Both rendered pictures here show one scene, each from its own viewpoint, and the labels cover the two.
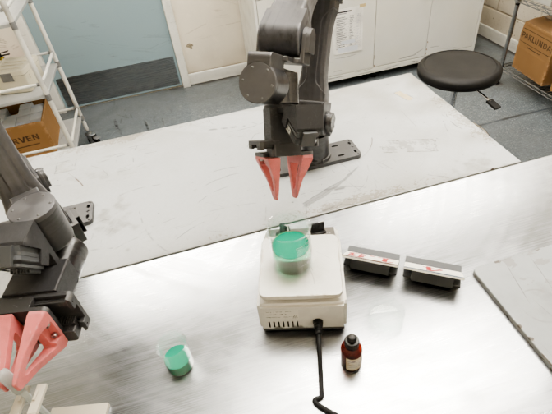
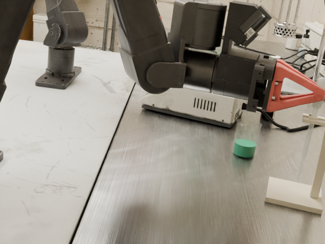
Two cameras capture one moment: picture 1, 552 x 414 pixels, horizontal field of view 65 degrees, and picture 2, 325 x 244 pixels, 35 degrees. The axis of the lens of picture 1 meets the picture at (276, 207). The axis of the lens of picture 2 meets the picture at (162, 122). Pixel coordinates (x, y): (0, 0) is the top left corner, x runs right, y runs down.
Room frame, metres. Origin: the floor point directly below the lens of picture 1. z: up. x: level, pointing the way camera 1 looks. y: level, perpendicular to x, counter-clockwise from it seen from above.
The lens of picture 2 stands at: (0.33, 1.04, 1.22)
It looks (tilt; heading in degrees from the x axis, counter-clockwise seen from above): 18 degrees down; 281
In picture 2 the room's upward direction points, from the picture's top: 8 degrees clockwise
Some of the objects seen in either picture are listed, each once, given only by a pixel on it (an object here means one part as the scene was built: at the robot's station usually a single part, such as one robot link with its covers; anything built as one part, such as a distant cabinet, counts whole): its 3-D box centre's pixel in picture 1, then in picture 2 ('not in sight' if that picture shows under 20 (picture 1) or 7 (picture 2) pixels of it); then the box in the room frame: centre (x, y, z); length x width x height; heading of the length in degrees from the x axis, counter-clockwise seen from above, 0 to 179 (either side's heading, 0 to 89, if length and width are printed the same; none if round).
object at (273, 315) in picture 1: (301, 270); (200, 95); (0.46, -0.03, 0.94); 0.22 x 0.13 x 0.08; 173
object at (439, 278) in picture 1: (433, 267); not in sight; (0.44, -0.24, 0.92); 0.09 x 0.06 x 0.04; 66
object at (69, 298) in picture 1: (47, 298); (240, 78); (0.36, 0.30, 1.06); 0.10 x 0.07 x 0.07; 88
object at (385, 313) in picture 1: (386, 315); not in sight; (0.37, -0.15, 0.91); 0.06 x 0.06 x 0.02
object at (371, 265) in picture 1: (371, 255); not in sight; (0.48, -0.15, 0.92); 0.09 x 0.06 x 0.04; 66
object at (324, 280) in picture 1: (302, 264); not in sight; (0.43, -0.03, 0.98); 0.12 x 0.12 x 0.01; 83
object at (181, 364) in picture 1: (176, 353); (246, 138); (0.34, 0.17, 0.93); 0.04 x 0.04 x 0.06
